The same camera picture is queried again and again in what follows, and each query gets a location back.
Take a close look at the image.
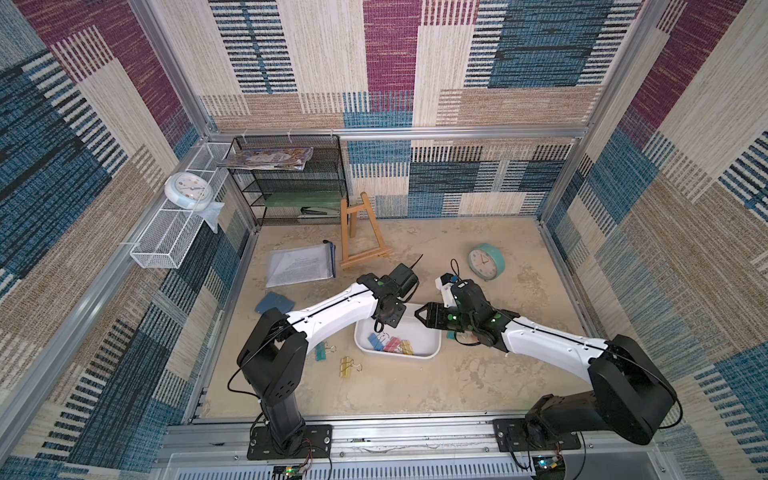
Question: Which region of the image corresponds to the white wire wall basket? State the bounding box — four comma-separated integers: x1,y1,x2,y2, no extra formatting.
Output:
130,142,229,269

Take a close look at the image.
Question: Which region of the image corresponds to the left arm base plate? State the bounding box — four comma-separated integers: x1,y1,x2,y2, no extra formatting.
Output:
246,424,333,461

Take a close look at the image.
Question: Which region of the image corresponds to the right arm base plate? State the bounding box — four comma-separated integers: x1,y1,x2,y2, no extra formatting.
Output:
492,417,582,453

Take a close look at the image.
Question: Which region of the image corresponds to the yellow binder clip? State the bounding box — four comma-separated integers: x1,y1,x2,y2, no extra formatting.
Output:
339,356,363,379
399,340,414,356

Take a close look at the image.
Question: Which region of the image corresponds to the wooden mini easel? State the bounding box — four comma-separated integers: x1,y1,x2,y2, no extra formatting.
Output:
340,192,392,269

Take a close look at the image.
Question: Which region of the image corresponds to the magazine on shelf top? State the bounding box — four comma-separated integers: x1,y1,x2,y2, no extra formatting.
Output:
217,147,314,171

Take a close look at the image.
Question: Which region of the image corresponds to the yellow binder clip front left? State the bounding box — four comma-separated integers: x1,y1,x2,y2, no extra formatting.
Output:
339,356,363,379

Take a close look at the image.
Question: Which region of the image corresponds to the black wire mesh shelf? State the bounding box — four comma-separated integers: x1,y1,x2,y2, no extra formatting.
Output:
225,134,349,227

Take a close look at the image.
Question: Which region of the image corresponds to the yellow binder clip bottom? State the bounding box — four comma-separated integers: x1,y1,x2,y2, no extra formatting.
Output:
399,340,414,356

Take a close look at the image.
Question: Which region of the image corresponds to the clear zip document pouch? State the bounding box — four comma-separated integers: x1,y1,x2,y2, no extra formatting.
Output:
266,241,336,288

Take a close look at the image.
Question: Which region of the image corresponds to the pink binder clip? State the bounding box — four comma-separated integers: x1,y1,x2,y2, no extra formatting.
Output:
384,337,403,354

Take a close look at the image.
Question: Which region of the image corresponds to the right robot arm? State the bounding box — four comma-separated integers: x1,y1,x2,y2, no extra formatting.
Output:
415,272,683,448

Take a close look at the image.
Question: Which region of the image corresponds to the green round alarm clock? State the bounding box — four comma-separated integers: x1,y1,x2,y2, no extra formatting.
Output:
468,243,506,281

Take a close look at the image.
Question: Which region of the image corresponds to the blue binder clip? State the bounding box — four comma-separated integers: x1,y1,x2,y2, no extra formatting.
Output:
367,333,385,352

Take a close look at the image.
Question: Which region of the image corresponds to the black stapler on shelf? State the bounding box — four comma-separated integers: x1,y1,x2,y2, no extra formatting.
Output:
300,206,340,218

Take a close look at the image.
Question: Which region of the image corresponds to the blue folded cloth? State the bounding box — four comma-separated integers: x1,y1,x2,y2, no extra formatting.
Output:
254,292,295,314

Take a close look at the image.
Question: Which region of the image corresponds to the white round clock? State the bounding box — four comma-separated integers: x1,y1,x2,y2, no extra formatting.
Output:
164,172,214,211

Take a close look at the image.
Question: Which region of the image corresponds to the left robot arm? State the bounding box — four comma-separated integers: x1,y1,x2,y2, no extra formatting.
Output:
235,263,419,460

